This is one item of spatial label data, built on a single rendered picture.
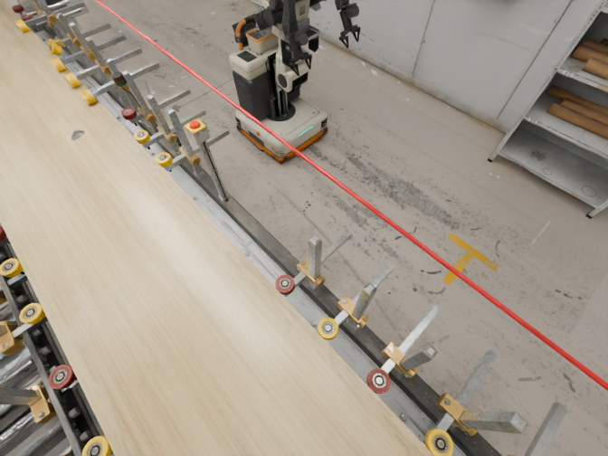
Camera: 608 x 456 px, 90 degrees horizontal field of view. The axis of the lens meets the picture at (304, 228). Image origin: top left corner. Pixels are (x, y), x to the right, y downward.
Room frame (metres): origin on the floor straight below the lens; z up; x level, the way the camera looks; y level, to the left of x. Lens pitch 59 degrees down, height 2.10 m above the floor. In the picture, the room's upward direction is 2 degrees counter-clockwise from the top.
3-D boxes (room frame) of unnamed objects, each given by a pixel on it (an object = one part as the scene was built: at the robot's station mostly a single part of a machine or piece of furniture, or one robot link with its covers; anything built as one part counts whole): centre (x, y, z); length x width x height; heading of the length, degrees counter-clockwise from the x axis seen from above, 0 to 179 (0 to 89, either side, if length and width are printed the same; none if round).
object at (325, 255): (0.59, -0.06, 0.82); 0.43 x 0.03 x 0.04; 131
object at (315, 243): (0.52, -0.04, 0.93); 0.04 x 0.04 x 0.48; 41
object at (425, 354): (0.14, -0.37, 0.87); 0.04 x 0.04 x 0.48; 41
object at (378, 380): (0.08, -0.24, 0.85); 0.08 x 0.08 x 0.11
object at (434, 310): (0.21, -0.39, 0.80); 0.43 x 0.03 x 0.04; 131
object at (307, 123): (2.37, 0.17, 0.16); 0.67 x 0.64 x 0.25; 42
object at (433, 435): (-0.10, -0.41, 0.85); 0.08 x 0.08 x 0.11
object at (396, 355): (0.16, -0.35, 0.80); 0.14 x 0.06 x 0.05; 41
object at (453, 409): (-0.03, -0.52, 0.82); 0.14 x 0.06 x 0.05; 41
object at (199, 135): (1.07, 0.45, 1.18); 0.07 x 0.07 x 0.08; 41
